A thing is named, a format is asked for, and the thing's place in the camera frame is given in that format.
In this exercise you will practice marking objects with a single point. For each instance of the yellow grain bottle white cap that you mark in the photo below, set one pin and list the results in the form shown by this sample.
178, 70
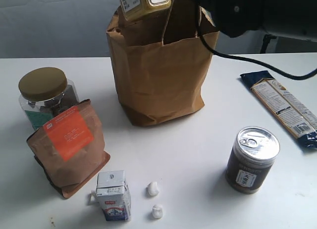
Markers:
135, 9

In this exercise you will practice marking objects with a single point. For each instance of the brown paper shopping bag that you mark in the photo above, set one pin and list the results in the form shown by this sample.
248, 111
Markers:
159, 63

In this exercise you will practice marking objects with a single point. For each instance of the upper white crumpled lump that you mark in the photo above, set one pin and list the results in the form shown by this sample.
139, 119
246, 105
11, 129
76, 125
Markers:
152, 189

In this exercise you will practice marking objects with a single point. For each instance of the white crumpled lump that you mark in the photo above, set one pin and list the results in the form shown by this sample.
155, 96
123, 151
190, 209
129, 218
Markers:
157, 211
152, 189

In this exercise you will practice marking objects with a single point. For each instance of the small white blue milk carton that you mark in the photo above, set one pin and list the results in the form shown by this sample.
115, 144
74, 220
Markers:
114, 196

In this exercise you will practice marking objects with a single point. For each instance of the brown pouch orange label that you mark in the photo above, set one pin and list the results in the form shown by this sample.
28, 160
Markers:
70, 148

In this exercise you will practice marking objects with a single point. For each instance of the lower white crumpled lump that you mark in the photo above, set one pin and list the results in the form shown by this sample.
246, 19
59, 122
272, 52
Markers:
157, 211

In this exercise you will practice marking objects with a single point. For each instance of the dark can silver pull-tab lid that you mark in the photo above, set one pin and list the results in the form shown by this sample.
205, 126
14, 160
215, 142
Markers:
253, 154

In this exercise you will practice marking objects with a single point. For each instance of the clear jar gold lid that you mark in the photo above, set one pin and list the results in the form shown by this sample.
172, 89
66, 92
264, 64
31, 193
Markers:
45, 93

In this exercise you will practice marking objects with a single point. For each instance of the black stand pole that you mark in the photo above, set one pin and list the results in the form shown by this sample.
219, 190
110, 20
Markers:
266, 41

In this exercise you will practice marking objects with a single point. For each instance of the blue beige pasta packet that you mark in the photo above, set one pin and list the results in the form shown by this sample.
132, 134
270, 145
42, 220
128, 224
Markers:
296, 118

